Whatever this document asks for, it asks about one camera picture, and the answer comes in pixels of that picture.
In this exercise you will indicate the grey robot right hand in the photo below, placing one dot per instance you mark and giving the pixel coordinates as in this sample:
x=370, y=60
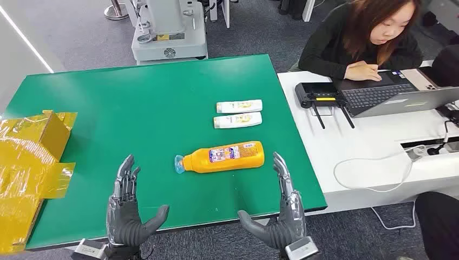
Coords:
x=287, y=229

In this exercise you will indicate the white furniture leg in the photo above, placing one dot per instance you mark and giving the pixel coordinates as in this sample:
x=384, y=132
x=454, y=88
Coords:
x=308, y=10
x=225, y=12

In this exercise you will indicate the black remote controller with antennas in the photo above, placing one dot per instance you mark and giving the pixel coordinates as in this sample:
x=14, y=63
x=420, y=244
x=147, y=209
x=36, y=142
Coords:
x=317, y=95

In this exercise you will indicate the yellow taped cardboard box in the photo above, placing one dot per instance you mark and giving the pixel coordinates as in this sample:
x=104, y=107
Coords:
x=25, y=172

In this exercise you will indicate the orange bottle with clear cap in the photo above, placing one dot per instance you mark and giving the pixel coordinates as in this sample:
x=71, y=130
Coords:
x=222, y=158

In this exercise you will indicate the beige smartphone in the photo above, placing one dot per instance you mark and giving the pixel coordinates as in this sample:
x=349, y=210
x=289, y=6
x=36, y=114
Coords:
x=417, y=79

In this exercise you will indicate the white shampoo bottle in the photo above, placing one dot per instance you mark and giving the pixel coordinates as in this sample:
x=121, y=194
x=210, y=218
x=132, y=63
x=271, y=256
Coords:
x=237, y=120
x=238, y=106

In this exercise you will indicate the white machine base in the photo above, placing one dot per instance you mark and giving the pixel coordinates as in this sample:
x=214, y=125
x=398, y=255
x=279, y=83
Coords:
x=168, y=32

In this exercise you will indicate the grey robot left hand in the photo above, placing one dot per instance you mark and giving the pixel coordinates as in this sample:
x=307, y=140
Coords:
x=123, y=222

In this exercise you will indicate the metal stanchion base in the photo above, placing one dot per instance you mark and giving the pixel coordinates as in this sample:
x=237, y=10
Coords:
x=115, y=12

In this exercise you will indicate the black fabric object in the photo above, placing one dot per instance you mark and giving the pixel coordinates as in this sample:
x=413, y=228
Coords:
x=439, y=226

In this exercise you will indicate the person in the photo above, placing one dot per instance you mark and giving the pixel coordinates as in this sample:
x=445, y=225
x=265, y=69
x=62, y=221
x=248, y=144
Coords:
x=330, y=46

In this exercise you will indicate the white power adapter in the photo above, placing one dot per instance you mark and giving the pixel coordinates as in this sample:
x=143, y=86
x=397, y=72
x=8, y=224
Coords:
x=416, y=152

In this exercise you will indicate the black plug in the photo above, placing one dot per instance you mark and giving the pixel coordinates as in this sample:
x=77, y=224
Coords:
x=434, y=150

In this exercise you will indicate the black rounded object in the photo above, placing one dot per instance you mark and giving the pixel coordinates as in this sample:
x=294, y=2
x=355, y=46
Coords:
x=446, y=66

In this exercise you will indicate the silver laptop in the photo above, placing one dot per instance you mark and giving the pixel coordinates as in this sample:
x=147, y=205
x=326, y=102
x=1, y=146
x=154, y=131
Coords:
x=394, y=100

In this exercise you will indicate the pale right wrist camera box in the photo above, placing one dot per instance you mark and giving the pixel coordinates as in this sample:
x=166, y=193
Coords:
x=301, y=249

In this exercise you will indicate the person's hand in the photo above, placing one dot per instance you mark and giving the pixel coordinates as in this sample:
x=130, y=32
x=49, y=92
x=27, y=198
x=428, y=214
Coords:
x=362, y=71

